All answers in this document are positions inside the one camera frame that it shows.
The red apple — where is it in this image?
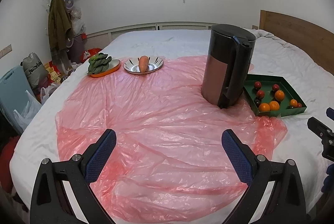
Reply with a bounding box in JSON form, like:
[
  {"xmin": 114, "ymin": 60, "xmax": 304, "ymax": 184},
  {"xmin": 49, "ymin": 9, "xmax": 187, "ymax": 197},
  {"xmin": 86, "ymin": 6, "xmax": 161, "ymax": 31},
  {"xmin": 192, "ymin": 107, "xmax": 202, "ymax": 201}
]
[
  {"xmin": 254, "ymin": 81, "xmax": 262, "ymax": 90},
  {"xmin": 272, "ymin": 84, "xmax": 280, "ymax": 92}
]

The dark plum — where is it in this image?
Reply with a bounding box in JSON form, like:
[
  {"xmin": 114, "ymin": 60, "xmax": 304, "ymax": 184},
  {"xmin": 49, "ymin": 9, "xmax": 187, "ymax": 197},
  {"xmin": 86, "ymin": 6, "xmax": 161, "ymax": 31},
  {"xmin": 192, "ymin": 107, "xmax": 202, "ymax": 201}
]
[{"xmin": 254, "ymin": 99, "xmax": 261, "ymax": 107}]

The white bed sheet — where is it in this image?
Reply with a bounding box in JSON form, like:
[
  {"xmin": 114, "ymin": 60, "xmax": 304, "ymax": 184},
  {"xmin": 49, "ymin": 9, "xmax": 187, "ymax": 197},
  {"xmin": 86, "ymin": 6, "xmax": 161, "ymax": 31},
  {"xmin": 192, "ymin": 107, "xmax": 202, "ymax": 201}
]
[{"xmin": 10, "ymin": 30, "xmax": 333, "ymax": 209}]

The orange in tray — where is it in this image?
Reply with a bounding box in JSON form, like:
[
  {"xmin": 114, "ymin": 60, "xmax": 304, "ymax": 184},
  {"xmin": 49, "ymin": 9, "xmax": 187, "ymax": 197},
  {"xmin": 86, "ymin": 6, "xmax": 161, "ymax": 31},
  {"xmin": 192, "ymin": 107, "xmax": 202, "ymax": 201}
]
[
  {"xmin": 269, "ymin": 101, "xmax": 280, "ymax": 111},
  {"xmin": 274, "ymin": 89, "xmax": 285, "ymax": 102}
]

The green tray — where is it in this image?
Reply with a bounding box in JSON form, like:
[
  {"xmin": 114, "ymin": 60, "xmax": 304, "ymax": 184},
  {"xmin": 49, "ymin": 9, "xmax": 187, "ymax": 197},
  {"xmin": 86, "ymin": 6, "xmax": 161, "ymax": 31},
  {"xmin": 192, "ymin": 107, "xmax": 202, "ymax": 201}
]
[{"xmin": 243, "ymin": 74, "xmax": 307, "ymax": 117}]

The wooden headboard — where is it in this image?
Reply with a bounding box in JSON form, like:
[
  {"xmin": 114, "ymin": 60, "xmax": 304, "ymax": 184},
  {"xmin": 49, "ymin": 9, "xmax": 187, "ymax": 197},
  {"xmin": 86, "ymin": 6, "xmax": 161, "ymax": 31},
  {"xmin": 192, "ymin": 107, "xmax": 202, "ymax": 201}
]
[{"xmin": 259, "ymin": 10, "xmax": 334, "ymax": 74}]

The red fruit in tray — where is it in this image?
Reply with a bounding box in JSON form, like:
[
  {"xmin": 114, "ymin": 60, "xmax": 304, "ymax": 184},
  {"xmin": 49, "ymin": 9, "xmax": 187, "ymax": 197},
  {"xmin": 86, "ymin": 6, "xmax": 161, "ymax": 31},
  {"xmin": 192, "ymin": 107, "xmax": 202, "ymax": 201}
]
[{"xmin": 256, "ymin": 89, "xmax": 265, "ymax": 100}]

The white crumpled duvet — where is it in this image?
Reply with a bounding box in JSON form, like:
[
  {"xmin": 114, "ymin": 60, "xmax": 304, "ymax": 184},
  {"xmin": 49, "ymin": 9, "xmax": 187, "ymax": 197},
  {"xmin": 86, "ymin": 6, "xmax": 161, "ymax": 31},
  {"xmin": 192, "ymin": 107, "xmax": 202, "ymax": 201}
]
[{"xmin": 246, "ymin": 28, "xmax": 286, "ymax": 44}]

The white plastic bag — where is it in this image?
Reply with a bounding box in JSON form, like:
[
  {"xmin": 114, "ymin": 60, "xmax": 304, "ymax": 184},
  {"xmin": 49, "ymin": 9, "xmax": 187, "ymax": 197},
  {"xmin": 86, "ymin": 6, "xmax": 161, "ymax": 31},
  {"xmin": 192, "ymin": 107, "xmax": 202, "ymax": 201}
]
[{"xmin": 13, "ymin": 90, "xmax": 42, "ymax": 131}]

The black pink kettle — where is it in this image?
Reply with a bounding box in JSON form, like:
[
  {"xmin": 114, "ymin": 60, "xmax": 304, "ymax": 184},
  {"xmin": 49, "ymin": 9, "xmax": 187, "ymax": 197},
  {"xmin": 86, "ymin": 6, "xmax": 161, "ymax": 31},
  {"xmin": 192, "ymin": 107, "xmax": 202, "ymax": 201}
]
[{"xmin": 201, "ymin": 24, "xmax": 256, "ymax": 109}]

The blue board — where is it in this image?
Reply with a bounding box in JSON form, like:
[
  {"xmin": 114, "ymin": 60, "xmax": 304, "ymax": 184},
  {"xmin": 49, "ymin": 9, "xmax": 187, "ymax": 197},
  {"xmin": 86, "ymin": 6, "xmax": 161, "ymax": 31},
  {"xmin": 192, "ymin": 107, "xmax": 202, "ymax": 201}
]
[{"xmin": 0, "ymin": 66, "xmax": 33, "ymax": 135}]

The pink plastic sheet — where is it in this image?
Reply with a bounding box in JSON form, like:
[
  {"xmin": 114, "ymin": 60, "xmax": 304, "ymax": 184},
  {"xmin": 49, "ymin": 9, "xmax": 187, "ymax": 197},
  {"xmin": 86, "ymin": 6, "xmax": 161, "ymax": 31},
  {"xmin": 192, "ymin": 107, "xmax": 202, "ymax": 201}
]
[{"xmin": 56, "ymin": 56, "xmax": 287, "ymax": 223}]

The grey bag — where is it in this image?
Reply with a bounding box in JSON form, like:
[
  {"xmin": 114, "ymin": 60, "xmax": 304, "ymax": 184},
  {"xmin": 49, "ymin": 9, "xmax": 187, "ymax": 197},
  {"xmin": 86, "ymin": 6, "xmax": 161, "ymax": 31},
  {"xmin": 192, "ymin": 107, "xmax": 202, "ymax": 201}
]
[{"xmin": 21, "ymin": 52, "xmax": 48, "ymax": 89}]

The green leafy vegetable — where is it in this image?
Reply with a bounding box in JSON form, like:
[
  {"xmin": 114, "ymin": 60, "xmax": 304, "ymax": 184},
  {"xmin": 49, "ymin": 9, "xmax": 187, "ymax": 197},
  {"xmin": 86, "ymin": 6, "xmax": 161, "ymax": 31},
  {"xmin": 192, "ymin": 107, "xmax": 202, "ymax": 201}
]
[{"xmin": 88, "ymin": 53, "xmax": 112, "ymax": 75}]

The orange plate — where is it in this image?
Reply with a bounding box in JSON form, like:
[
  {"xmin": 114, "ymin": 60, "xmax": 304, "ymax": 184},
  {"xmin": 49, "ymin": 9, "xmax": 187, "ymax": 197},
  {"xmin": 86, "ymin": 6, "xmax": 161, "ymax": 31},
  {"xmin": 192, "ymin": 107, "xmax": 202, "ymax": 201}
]
[{"xmin": 89, "ymin": 58, "xmax": 122, "ymax": 78}]

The silver plate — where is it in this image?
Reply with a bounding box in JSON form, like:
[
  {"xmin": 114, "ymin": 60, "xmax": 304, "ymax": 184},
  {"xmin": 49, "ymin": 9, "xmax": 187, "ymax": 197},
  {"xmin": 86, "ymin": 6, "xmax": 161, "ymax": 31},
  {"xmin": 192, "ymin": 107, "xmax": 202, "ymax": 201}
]
[{"xmin": 123, "ymin": 56, "xmax": 164, "ymax": 75}]

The carrot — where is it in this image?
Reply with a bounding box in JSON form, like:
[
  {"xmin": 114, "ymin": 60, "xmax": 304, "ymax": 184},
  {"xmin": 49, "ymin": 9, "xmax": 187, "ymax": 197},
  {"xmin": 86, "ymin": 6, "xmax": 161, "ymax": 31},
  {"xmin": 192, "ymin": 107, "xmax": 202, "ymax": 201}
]
[{"xmin": 138, "ymin": 56, "xmax": 149, "ymax": 73}]

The green jacket on rack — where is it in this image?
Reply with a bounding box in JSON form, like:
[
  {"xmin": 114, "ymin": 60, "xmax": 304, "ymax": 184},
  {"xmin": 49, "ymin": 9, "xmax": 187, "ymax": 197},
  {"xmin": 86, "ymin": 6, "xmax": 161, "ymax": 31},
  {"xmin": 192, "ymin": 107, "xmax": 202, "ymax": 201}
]
[{"xmin": 48, "ymin": 0, "xmax": 74, "ymax": 57}]

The small fan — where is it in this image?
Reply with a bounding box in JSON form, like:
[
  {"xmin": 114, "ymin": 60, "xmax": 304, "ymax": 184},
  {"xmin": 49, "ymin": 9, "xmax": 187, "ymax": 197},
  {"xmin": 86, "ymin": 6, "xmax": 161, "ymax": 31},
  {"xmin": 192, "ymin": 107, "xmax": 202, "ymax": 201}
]
[{"xmin": 64, "ymin": 0, "xmax": 74, "ymax": 10}]

